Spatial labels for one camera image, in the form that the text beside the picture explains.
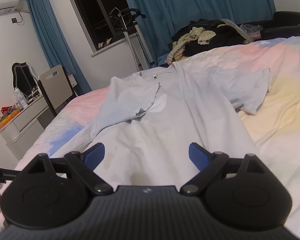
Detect gloves on window sill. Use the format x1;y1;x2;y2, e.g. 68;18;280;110
97;38;113;49

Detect white dressing table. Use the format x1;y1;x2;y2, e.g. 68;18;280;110
0;94;55;160

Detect orange tray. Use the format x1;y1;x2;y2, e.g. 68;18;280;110
0;105;24;130

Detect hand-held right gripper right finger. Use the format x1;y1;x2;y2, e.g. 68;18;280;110
180;142;278;196

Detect black sofa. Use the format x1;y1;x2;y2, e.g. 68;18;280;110
236;11;300;40

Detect vanity mirror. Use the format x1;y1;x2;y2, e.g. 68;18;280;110
11;61;39;99

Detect garment steamer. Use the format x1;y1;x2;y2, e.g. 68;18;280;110
109;7;155;72

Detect pastel bed quilt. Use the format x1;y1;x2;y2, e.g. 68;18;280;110
0;35;300;239

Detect pile of dark clothes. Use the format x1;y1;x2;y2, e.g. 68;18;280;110
170;19;253;58

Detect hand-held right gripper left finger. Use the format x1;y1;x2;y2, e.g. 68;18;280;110
20;142;113;196

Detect white spray bottle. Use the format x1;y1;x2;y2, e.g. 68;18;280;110
14;87;28;109

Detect wide blue curtain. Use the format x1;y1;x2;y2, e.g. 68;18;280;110
119;0;277;65

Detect blue cloth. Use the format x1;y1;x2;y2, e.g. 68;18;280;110
157;54;171;67

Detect cream knitted scarf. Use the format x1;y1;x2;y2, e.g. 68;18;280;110
165;27;217;65

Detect narrow blue curtain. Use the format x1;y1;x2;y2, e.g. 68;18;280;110
24;0;92;98

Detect clear plastic bag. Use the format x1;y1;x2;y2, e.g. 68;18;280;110
221;19;262;43

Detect white t-shirt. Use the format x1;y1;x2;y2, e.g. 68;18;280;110
44;60;273;189

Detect dark window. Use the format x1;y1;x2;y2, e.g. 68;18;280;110
62;0;138;55

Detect beige chair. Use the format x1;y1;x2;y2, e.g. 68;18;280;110
37;64;77;117

